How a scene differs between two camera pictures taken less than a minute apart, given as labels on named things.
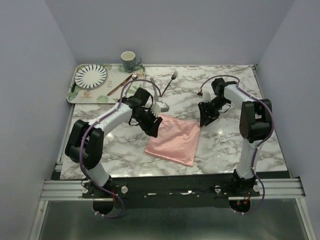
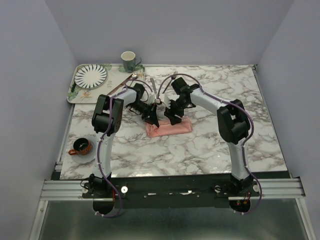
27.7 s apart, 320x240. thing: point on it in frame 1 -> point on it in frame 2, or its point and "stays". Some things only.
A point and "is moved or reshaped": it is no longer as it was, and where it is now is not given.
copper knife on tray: (122, 83) stays
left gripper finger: (153, 129) -> (150, 114)
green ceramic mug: (129, 61) stays
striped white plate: (90, 76) stays
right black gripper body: (215, 103) -> (177, 105)
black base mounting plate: (168, 193) stays
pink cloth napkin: (177, 140) is moved or reshaped
